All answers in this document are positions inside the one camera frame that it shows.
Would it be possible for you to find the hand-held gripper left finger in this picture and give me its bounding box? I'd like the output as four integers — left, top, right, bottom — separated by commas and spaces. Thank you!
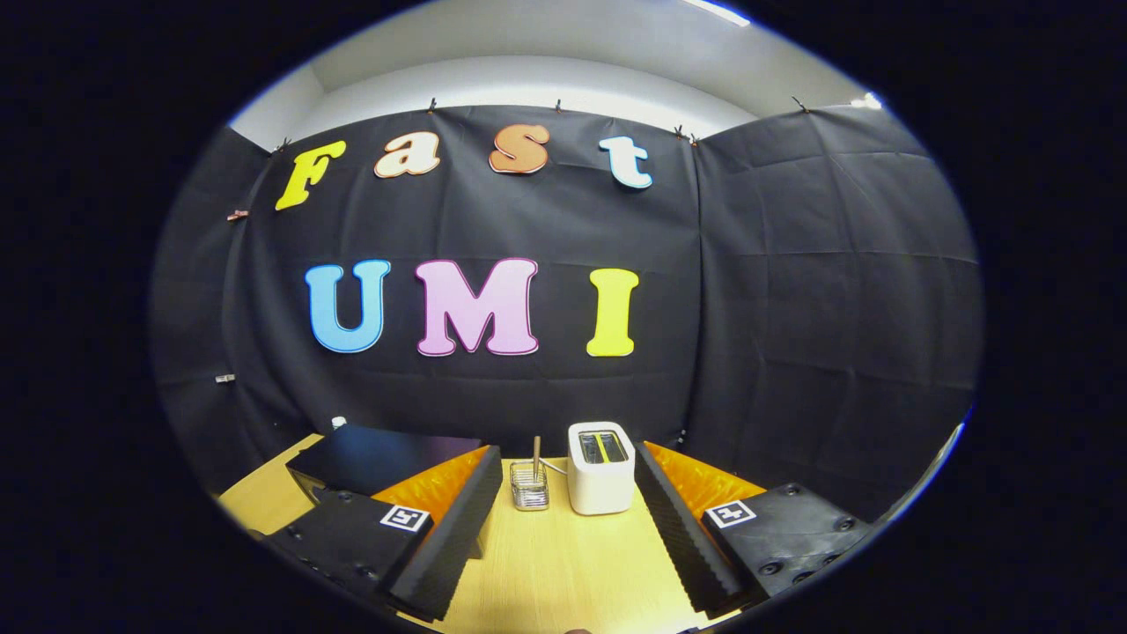
264, 445, 505, 622

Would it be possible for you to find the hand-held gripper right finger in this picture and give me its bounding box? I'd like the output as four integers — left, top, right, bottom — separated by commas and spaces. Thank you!
634, 440, 873, 617

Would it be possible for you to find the black toaster oven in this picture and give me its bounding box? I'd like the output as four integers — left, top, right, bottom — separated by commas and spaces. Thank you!
286, 424, 494, 560

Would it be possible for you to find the white slot toaster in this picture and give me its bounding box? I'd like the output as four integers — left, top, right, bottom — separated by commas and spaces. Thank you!
567, 421, 637, 516

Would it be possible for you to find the wire utensil holder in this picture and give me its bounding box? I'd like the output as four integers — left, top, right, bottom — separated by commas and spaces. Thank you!
510, 460, 550, 512

